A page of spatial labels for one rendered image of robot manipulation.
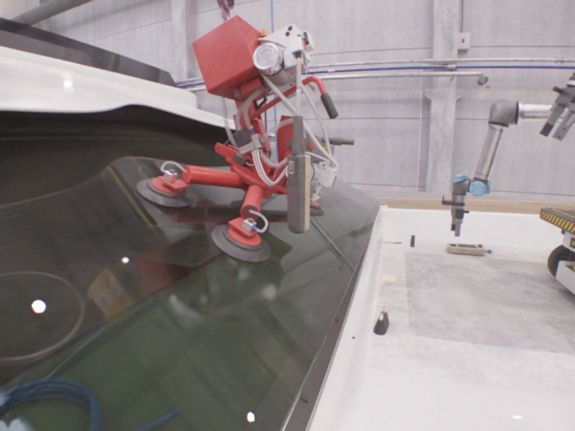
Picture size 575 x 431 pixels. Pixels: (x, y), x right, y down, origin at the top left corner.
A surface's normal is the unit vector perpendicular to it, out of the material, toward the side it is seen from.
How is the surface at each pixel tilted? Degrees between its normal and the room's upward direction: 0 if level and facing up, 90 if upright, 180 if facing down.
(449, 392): 3
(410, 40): 90
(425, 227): 90
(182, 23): 90
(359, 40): 90
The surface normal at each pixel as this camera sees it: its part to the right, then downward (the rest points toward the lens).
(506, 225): -0.45, 0.18
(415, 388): -0.02, -0.96
